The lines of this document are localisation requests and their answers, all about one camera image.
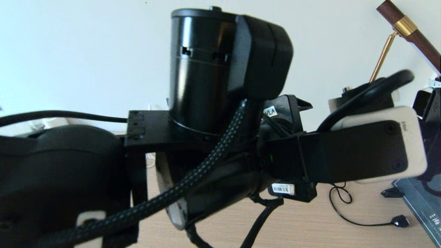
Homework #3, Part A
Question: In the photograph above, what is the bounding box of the black lamp power cable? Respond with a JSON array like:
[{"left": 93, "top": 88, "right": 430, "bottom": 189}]
[{"left": 329, "top": 183, "right": 410, "bottom": 228}]

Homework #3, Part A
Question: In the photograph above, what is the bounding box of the brass desk lamp wooden head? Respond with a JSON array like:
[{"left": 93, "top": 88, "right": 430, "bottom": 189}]
[{"left": 369, "top": 0, "right": 441, "bottom": 83}]

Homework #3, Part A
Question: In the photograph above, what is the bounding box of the black braided camera cable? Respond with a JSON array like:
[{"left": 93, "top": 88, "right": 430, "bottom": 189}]
[{"left": 31, "top": 70, "right": 415, "bottom": 248}]

